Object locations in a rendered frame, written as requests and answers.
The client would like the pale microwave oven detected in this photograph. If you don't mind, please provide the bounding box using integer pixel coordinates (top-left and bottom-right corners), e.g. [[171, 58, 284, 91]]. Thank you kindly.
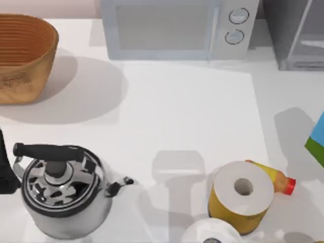
[[99, 0, 260, 61]]

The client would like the yellow wrapped paper roll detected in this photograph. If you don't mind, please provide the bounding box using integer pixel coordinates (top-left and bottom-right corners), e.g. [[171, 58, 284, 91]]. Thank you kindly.
[[208, 160, 275, 235]]

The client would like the microwave knob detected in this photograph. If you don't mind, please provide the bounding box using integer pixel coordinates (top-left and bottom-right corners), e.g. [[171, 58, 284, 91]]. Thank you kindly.
[[224, 28, 245, 46], [228, 7, 250, 25]]

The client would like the white paper roll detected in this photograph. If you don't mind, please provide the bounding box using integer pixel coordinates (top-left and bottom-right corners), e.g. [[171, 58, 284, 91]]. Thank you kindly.
[[180, 218, 244, 243]]

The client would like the yellow bottle with red cap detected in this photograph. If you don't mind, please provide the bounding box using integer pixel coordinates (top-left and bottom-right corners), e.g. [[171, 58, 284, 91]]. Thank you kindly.
[[244, 159, 297, 196]]

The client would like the brown woven basket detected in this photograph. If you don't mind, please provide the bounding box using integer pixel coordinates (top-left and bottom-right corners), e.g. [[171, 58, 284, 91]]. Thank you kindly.
[[0, 14, 60, 105]]

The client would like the blue and green carton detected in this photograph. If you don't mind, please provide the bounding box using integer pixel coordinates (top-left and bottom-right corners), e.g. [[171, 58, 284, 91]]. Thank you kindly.
[[304, 110, 324, 169]]

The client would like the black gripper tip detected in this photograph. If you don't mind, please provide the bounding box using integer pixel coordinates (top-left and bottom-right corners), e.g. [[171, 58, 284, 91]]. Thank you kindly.
[[0, 129, 22, 195]]

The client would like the silver kettle with black handle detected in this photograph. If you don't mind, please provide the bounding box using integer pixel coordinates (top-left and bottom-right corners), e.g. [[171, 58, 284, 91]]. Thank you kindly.
[[13, 142, 135, 240]]

